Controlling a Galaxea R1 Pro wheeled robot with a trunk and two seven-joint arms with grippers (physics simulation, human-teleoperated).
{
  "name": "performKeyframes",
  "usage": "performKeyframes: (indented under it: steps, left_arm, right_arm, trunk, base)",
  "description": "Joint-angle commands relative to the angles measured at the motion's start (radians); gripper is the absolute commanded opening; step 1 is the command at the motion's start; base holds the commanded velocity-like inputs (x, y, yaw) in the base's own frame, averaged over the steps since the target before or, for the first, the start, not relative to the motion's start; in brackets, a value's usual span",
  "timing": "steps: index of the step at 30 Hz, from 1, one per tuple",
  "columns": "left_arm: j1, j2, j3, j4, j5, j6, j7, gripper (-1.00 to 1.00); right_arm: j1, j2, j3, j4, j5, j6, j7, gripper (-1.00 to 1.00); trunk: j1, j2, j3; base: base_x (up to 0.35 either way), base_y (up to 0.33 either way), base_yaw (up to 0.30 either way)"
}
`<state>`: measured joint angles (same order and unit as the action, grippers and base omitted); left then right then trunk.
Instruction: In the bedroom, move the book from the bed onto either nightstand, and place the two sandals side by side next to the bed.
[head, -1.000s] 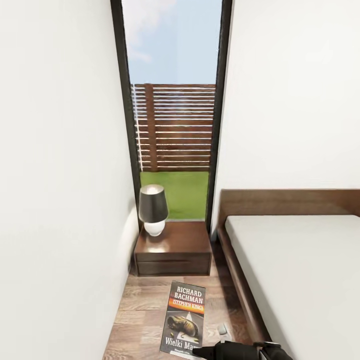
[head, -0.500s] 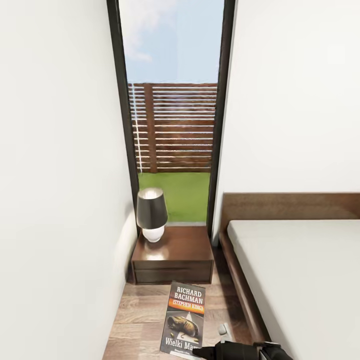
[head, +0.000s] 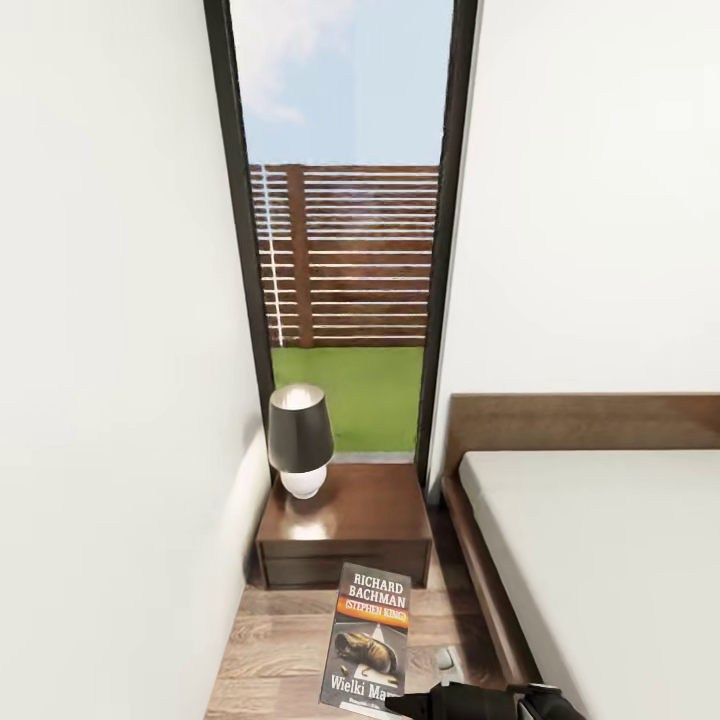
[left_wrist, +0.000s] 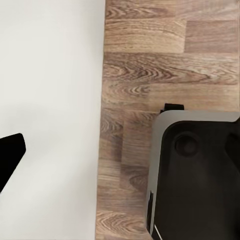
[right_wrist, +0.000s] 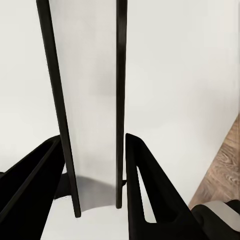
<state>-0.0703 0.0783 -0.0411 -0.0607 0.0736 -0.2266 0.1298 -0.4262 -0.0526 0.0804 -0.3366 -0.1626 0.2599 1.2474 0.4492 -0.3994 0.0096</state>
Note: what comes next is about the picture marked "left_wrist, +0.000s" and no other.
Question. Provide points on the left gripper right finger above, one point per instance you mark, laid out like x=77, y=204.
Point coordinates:
x=232, y=148

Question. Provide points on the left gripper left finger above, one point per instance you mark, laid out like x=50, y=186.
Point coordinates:
x=12, y=150

